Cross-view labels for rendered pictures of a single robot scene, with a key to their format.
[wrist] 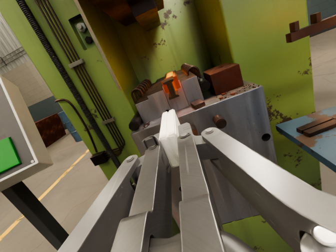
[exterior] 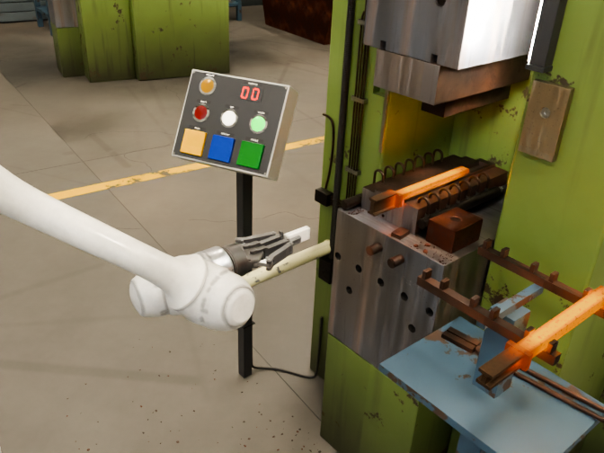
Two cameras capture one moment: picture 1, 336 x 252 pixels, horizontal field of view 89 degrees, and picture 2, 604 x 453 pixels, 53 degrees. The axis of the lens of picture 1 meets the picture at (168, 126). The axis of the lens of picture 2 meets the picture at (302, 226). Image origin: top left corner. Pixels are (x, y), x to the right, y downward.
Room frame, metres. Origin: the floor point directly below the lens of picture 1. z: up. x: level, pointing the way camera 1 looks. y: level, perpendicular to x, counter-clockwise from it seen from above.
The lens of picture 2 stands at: (-0.80, -0.79, 1.71)
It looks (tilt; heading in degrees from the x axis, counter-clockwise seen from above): 29 degrees down; 39
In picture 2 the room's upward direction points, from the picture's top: 3 degrees clockwise
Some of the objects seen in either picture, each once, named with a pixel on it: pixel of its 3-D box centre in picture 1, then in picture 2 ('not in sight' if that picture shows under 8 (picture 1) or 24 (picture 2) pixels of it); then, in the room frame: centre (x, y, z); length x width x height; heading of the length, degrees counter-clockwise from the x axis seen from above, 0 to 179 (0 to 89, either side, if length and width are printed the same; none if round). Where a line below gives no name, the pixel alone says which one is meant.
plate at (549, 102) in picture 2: not in sight; (545, 120); (0.59, -0.36, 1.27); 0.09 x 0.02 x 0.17; 81
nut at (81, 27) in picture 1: (84, 33); not in sight; (0.69, 0.14, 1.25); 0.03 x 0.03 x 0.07; 81
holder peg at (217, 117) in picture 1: (219, 121); (395, 261); (0.41, -0.13, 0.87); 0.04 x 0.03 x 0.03; 171
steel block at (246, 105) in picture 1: (200, 136); (439, 270); (0.72, -0.12, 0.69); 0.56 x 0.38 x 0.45; 171
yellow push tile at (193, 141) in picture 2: not in sight; (193, 142); (0.36, 0.60, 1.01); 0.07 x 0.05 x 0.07; 106
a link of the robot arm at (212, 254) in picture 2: not in sight; (214, 269); (-0.07, 0.03, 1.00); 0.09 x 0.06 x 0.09; 81
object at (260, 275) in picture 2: not in sight; (279, 267); (0.47, 0.32, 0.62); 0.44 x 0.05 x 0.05; 171
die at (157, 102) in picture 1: (168, 88); (436, 188); (0.71, -0.06, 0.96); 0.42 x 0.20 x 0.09; 171
